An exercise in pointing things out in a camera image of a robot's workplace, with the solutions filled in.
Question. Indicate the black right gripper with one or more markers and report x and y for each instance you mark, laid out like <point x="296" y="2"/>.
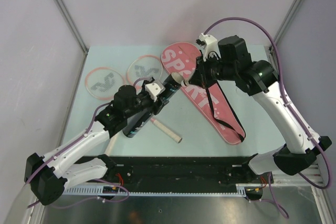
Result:
<point x="200" y="77"/>

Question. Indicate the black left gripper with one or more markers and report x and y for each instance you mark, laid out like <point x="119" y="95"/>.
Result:
<point x="154" y="108"/>

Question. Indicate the black shuttlecock tube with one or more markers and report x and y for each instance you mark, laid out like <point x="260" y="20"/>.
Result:
<point x="172" y="84"/>

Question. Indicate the white shuttlecock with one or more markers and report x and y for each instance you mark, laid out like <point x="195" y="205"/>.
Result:
<point x="185" y="83"/>

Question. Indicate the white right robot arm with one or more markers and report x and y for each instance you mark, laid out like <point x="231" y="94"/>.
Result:
<point x="229" y="60"/>

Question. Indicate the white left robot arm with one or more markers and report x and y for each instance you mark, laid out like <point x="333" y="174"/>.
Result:
<point x="47" y="175"/>

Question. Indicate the pink racket bag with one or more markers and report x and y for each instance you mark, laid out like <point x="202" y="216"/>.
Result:
<point x="212" y="104"/>

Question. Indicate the pink racket rear head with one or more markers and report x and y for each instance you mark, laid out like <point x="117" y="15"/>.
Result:
<point x="103" y="82"/>

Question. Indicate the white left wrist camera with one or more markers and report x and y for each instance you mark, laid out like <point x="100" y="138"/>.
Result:
<point x="154" y="89"/>

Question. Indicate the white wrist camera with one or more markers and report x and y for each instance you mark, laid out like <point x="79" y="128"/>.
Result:
<point x="208" y="43"/>
<point x="154" y="89"/>

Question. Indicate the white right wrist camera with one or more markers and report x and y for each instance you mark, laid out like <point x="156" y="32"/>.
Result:
<point x="208" y="43"/>

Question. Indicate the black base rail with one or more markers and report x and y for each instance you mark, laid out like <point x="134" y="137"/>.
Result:
<point x="183" y="175"/>

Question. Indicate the grey slotted cable duct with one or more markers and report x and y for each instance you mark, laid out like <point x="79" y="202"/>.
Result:
<point x="98" y="190"/>

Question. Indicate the right aluminium frame post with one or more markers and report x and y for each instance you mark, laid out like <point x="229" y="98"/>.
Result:
<point x="289" y="17"/>

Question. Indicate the aluminium frame post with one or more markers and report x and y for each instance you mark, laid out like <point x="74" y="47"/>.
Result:
<point x="61" y="5"/>
<point x="289" y="17"/>

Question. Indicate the left aluminium frame post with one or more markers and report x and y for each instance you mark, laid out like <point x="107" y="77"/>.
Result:
<point x="61" y="5"/>

